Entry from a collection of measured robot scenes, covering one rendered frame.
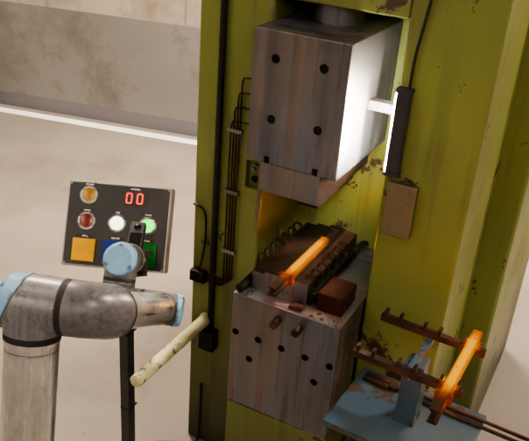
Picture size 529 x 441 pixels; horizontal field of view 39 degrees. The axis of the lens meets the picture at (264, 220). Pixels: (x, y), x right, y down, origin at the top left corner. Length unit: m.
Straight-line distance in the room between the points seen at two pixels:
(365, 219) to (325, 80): 0.79
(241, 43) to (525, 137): 0.98
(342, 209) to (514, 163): 0.63
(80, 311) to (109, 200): 1.03
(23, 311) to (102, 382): 2.02
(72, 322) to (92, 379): 2.05
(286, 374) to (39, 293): 1.19
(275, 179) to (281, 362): 0.62
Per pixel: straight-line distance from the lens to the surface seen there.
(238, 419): 2.74
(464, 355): 2.14
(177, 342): 2.68
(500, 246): 2.75
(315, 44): 2.09
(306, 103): 2.14
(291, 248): 2.57
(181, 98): 6.21
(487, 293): 2.84
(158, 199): 2.46
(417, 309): 2.43
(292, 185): 2.25
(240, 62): 2.38
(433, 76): 2.15
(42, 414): 1.63
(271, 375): 2.55
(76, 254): 2.50
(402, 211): 2.27
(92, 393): 3.48
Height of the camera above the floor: 2.23
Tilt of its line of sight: 27 degrees down
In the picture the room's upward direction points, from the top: 4 degrees clockwise
